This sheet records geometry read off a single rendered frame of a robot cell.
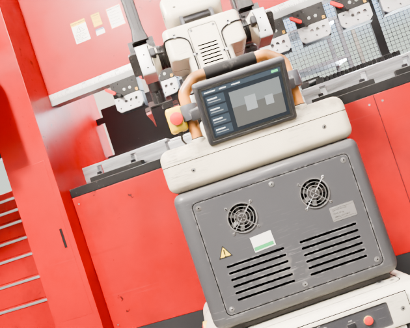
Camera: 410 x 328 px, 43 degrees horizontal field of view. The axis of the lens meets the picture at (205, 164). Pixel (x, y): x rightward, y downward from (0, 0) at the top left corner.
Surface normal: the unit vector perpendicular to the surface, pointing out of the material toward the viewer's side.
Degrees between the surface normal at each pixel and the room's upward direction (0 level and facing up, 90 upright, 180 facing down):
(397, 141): 90
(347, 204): 90
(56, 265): 90
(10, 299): 90
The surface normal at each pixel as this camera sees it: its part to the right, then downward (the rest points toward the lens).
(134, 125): -0.21, 0.04
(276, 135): 0.04, -0.04
